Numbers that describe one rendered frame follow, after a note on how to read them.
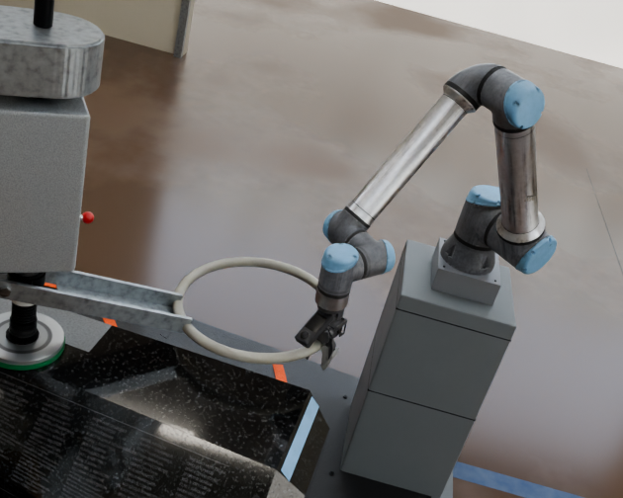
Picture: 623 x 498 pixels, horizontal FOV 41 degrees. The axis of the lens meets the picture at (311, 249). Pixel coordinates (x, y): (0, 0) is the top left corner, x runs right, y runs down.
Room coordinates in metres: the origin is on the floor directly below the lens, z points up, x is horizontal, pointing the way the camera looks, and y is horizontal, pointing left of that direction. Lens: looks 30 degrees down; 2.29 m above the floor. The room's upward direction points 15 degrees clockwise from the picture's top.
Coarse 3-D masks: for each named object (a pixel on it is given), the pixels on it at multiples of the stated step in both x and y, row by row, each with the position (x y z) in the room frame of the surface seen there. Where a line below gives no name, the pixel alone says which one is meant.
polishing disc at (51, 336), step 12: (0, 324) 1.70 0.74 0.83; (48, 324) 1.75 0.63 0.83; (0, 336) 1.66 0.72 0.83; (48, 336) 1.71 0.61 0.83; (60, 336) 1.72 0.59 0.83; (0, 348) 1.61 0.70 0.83; (12, 348) 1.62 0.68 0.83; (24, 348) 1.64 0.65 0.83; (36, 348) 1.65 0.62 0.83; (48, 348) 1.66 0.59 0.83; (60, 348) 1.68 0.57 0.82; (0, 360) 1.58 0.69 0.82; (12, 360) 1.58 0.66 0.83; (24, 360) 1.59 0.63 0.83; (36, 360) 1.61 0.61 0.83
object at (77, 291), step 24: (0, 288) 1.60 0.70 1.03; (24, 288) 1.62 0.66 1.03; (72, 288) 1.78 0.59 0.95; (96, 288) 1.82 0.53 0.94; (120, 288) 1.85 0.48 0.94; (144, 288) 1.88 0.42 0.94; (96, 312) 1.71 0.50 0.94; (120, 312) 1.74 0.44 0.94; (144, 312) 1.77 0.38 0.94; (168, 312) 1.89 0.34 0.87
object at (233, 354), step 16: (192, 272) 2.08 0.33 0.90; (208, 272) 2.12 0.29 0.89; (288, 272) 2.20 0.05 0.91; (304, 272) 2.20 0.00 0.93; (176, 288) 1.99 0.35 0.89; (176, 304) 1.91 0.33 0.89; (192, 336) 1.80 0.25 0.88; (224, 352) 1.76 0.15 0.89; (240, 352) 1.76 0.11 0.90; (288, 352) 1.80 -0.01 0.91; (304, 352) 1.82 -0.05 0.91
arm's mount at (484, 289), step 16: (432, 256) 2.65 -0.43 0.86; (496, 256) 2.62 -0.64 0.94; (432, 272) 2.52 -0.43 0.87; (448, 272) 2.43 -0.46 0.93; (496, 272) 2.51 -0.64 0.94; (432, 288) 2.43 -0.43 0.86; (448, 288) 2.43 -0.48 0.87; (464, 288) 2.43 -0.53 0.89; (480, 288) 2.43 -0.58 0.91; (496, 288) 2.43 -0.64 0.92
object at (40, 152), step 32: (0, 96) 1.61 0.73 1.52; (0, 128) 1.55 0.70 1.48; (32, 128) 1.58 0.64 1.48; (64, 128) 1.61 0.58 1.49; (0, 160) 1.55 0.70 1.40; (32, 160) 1.58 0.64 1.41; (64, 160) 1.61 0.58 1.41; (0, 192) 1.55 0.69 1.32; (32, 192) 1.58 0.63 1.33; (64, 192) 1.61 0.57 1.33; (0, 224) 1.55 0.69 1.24; (32, 224) 1.58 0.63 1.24; (64, 224) 1.62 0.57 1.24; (0, 256) 1.55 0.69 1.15; (32, 256) 1.59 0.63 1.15; (64, 256) 1.62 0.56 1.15
